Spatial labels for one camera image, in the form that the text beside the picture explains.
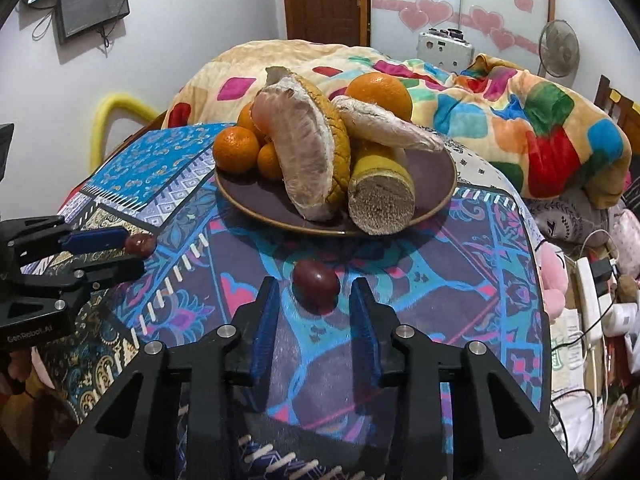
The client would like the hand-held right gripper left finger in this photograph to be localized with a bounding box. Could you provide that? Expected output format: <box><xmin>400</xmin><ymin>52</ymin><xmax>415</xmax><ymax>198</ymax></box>
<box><xmin>47</xmin><ymin>276</ymin><xmax>281</xmax><ymax>480</ymax></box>

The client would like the colourful patchwork blanket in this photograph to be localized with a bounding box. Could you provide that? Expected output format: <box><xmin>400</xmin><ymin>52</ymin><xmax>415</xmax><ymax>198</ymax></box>
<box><xmin>165</xmin><ymin>40</ymin><xmax>632</xmax><ymax>211</ymax></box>

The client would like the small tangerine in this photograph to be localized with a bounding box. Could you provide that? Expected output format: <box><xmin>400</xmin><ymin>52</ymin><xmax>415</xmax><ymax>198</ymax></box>
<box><xmin>236</xmin><ymin>101</ymin><xmax>266</xmax><ymax>143</ymax></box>
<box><xmin>256</xmin><ymin>141</ymin><xmax>286</xmax><ymax>182</ymax></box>

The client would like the pink plush toy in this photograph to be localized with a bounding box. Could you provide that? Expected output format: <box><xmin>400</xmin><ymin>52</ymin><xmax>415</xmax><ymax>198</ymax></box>
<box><xmin>537</xmin><ymin>240</ymin><xmax>568</xmax><ymax>318</ymax></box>

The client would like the purple round plate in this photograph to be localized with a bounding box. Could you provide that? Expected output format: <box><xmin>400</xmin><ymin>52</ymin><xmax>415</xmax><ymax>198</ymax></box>
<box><xmin>214</xmin><ymin>147</ymin><xmax>457</xmax><ymax>237</ymax></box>

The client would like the large orange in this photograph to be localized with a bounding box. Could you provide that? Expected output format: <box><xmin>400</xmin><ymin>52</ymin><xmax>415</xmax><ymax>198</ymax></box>
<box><xmin>344</xmin><ymin>72</ymin><xmax>414</xmax><ymax>123</ymax></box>

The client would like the dark red plum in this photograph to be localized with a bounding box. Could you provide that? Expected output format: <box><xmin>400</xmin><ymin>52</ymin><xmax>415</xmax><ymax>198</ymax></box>
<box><xmin>124</xmin><ymin>233</ymin><xmax>157</xmax><ymax>259</ymax></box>
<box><xmin>291</xmin><ymin>259</ymin><xmax>341</xmax><ymax>316</ymax></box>

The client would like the brown wooden door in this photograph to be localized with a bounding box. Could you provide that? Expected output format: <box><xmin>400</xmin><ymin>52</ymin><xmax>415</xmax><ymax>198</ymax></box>
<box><xmin>281</xmin><ymin>0</ymin><xmax>372</xmax><ymax>47</ymax></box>

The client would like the grey patterned pillow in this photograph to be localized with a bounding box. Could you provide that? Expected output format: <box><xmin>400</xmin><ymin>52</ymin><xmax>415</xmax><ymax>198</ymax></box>
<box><xmin>525</xmin><ymin>187</ymin><xmax>626</xmax><ymax>251</ymax></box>

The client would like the small black wall monitor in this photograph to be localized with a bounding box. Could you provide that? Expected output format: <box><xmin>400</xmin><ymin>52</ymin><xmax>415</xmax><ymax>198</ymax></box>
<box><xmin>54</xmin><ymin>0</ymin><xmax>132</xmax><ymax>45</ymax></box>

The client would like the standing fan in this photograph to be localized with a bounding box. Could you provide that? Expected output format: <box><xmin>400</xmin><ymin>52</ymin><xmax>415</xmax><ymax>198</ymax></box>
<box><xmin>537</xmin><ymin>19</ymin><xmax>581</xmax><ymax>78</ymax></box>

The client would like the blue patterned tablecloth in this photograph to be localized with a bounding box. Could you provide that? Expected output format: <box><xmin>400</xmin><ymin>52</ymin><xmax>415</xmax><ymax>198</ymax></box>
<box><xmin>30</xmin><ymin>122</ymin><xmax>546</xmax><ymax>480</ymax></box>

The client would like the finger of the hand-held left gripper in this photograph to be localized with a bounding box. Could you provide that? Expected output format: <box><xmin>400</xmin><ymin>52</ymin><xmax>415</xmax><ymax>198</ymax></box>
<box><xmin>15</xmin><ymin>255</ymin><xmax>147</xmax><ymax>307</ymax></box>
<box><xmin>6</xmin><ymin>216</ymin><xmax>129</xmax><ymax>262</ymax></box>

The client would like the wooden bed headboard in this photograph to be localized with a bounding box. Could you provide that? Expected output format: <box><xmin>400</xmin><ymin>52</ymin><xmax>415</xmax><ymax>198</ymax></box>
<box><xmin>594</xmin><ymin>74</ymin><xmax>640</xmax><ymax>133</ymax></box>

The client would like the medium orange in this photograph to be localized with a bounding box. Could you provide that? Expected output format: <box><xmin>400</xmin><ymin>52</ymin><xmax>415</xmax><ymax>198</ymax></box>
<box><xmin>212</xmin><ymin>126</ymin><xmax>262</xmax><ymax>176</ymax></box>

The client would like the white boxy appliance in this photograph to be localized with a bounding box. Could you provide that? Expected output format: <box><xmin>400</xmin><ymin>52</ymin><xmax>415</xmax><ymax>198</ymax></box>
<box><xmin>417</xmin><ymin>27</ymin><xmax>475</xmax><ymax>68</ymax></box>

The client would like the yellow foam tube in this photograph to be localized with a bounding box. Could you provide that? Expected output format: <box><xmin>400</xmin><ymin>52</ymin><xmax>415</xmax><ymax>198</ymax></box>
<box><xmin>91</xmin><ymin>92</ymin><xmax>161</xmax><ymax>166</ymax></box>

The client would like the slim peeled pomelo segment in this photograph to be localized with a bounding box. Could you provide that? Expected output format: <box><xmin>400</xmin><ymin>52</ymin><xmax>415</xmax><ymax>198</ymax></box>
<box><xmin>331</xmin><ymin>95</ymin><xmax>446</xmax><ymax>153</ymax></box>

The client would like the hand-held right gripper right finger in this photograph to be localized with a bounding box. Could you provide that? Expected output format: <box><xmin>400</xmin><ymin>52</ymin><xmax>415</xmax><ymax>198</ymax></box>
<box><xmin>349</xmin><ymin>277</ymin><xmax>576</xmax><ymax>480</ymax></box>

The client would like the white power strip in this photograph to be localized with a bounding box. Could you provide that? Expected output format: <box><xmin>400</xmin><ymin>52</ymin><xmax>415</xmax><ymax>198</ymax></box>
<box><xmin>575</xmin><ymin>257</ymin><xmax>606</xmax><ymax>346</ymax></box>

